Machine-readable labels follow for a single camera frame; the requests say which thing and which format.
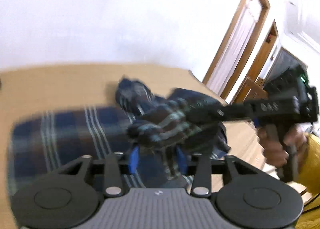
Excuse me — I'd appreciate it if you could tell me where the person's right hand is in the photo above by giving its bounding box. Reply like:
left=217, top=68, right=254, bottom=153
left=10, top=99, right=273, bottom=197
left=257, top=123, right=308, bottom=169

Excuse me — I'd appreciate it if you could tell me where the wooden chair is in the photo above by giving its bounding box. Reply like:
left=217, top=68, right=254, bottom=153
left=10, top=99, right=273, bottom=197
left=234, top=76, right=268, bottom=103

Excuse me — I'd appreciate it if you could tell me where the navy brown plaid shirt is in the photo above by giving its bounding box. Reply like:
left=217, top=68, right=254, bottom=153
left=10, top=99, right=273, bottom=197
left=7, top=78, right=230, bottom=196

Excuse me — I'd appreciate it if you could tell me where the yellow fleece sleeve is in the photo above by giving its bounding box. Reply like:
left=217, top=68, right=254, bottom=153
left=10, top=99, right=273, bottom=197
left=296, top=133, right=320, bottom=229

